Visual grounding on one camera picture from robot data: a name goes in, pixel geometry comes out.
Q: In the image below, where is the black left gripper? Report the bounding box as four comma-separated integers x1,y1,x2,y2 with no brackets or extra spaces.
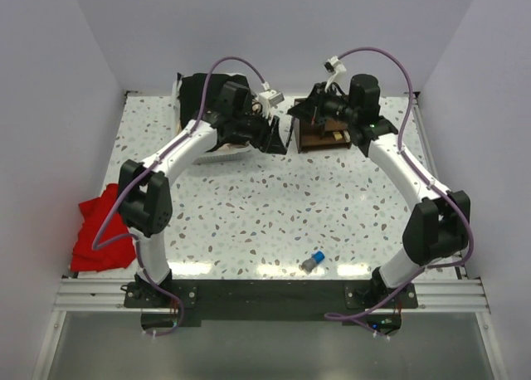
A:
232,108,286,155

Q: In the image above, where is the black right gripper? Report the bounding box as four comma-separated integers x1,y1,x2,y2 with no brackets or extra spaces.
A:
289,83,358,127

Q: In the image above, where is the blue cylindrical battery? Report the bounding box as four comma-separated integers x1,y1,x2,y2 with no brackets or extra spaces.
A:
312,251,324,264

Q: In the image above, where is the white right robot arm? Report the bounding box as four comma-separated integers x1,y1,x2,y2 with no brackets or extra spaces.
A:
288,74,470,308

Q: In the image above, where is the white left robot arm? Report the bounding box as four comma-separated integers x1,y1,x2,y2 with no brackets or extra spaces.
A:
116,80,287,307

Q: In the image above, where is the brown wooden desk organizer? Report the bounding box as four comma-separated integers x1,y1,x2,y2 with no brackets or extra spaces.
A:
294,119,352,153

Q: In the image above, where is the white plastic basket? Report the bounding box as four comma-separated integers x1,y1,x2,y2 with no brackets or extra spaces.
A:
170,73,251,164

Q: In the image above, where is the black cloth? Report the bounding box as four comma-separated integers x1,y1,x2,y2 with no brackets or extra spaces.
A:
175,73,249,129

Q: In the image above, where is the red cloth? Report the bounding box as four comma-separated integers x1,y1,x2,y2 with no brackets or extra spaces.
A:
69,183,138,272

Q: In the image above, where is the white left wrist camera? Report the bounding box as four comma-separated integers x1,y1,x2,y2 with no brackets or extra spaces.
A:
257,89,285,112

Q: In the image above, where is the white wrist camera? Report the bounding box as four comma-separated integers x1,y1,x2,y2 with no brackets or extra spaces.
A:
324,56,347,91
257,89,285,112

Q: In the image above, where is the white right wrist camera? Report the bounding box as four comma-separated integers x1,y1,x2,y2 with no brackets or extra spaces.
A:
324,56,347,91

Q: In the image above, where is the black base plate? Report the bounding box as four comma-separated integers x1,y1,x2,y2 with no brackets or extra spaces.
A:
123,278,418,338

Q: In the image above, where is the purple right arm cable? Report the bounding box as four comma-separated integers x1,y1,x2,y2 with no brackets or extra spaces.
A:
324,46,475,335

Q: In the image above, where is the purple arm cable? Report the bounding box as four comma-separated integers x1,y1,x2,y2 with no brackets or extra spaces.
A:
91,56,270,338
324,46,475,335

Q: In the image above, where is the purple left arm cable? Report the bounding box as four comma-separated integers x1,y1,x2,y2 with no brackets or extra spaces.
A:
91,56,270,338

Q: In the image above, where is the aluminium front rail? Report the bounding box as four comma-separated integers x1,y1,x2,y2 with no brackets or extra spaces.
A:
53,279,490,313

